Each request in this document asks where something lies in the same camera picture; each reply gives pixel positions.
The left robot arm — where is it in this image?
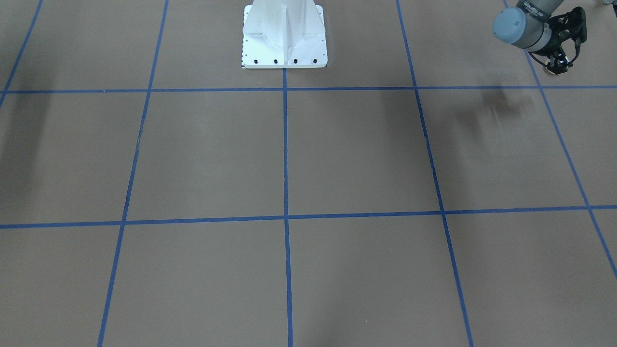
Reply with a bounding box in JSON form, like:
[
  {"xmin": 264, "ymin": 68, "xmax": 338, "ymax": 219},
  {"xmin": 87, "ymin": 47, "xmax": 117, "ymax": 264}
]
[{"xmin": 492, "ymin": 0, "xmax": 588, "ymax": 75}]

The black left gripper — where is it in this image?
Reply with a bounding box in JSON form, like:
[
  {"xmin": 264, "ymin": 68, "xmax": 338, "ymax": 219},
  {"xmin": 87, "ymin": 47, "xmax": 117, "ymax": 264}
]
[{"xmin": 545, "ymin": 7, "xmax": 588, "ymax": 75}]

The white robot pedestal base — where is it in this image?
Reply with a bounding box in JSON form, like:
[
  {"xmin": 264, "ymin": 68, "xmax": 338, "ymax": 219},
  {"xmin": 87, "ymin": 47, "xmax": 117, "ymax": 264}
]
[{"xmin": 241, "ymin": 0, "xmax": 328, "ymax": 69}]

